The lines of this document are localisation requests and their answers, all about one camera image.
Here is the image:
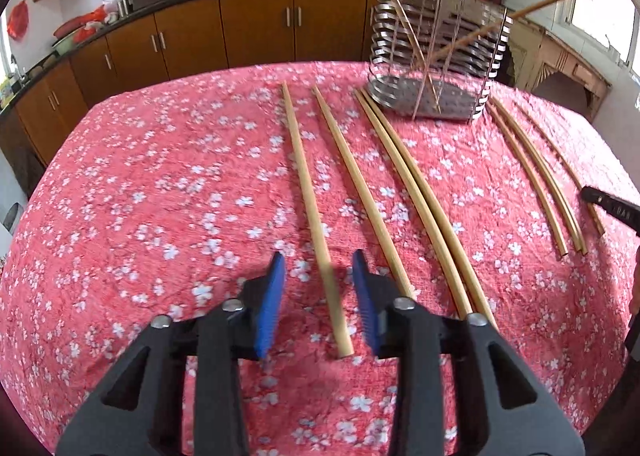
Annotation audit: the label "metal wire utensil holder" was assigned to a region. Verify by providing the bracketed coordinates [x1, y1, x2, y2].
[366, 0, 516, 124]

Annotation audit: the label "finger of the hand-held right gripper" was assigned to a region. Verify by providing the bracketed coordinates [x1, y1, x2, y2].
[580, 186, 640, 237]

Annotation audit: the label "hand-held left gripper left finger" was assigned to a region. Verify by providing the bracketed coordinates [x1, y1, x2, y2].
[55, 252, 287, 456]

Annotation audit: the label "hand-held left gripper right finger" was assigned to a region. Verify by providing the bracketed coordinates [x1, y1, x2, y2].
[351, 250, 586, 456]

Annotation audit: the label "green basin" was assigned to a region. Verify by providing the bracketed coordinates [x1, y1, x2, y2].
[52, 33, 81, 56]

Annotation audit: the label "red wall decoration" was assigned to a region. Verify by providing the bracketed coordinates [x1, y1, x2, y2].
[7, 0, 31, 40]

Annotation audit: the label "brown kitchen base cabinets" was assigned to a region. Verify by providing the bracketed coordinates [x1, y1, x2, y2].
[0, 0, 386, 167]

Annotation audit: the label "pink floral tablecloth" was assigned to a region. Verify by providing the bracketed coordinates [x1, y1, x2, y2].
[0, 60, 640, 456]

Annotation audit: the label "light wooden side table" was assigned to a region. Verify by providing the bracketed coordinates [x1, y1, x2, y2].
[510, 18, 613, 119]

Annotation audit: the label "red plastic bags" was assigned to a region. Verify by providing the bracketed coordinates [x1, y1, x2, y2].
[74, 6, 108, 41]

